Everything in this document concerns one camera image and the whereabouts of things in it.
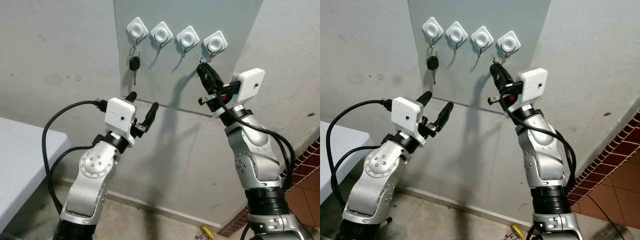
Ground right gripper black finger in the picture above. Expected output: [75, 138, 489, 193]
[202, 62, 225, 92]
[196, 63, 217, 96]
[496, 62, 516, 91]
[490, 63, 508, 96]

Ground black car key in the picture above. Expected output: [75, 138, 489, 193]
[426, 45, 440, 86]
[128, 45, 141, 86]

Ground white plastic folding table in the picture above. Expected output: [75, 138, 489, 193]
[0, 117, 72, 233]
[320, 121, 353, 203]

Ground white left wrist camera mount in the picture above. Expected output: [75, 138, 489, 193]
[104, 97, 137, 146]
[391, 97, 424, 146]

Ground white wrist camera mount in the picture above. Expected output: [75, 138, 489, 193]
[104, 97, 137, 146]
[515, 68, 549, 118]
[391, 97, 424, 146]
[215, 68, 266, 118]

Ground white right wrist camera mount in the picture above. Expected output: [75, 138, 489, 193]
[515, 68, 549, 118]
[215, 68, 266, 118]

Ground white square wall hook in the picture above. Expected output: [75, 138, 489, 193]
[497, 30, 521, 62]
[126, 17, 149, 48]
[150, 21, 174, 52]
[203, 30, 228, 62]
[422, 16, 444, 47]
[470, 25, 494, 56]
[445, 21, 469, 52]
[176, 25, 200, 57]

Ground grey wall board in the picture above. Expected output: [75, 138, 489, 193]
[113, 0, 264, 118]
[407, 0, 552, 116]

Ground thin black floor cable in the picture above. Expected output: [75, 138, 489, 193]
[586, 194, 626, 240]

